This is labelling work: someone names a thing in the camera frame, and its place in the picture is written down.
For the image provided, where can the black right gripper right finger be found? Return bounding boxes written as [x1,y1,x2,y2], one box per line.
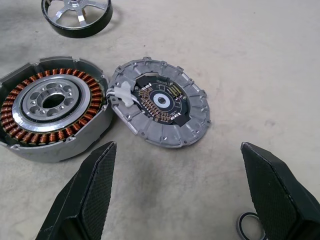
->
[240,141,320,240]

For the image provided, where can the grey cover plate with circuit board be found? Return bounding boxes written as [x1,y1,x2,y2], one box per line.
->
[104,56,212,150]

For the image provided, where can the silver motor stator housing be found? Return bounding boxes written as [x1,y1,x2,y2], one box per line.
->
[0,56,114,163]

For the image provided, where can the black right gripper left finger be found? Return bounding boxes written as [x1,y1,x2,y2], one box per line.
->
[34,141,118,240]

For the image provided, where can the black rotor silver spokes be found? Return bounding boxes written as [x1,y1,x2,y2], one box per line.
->
[41,0,114,39]

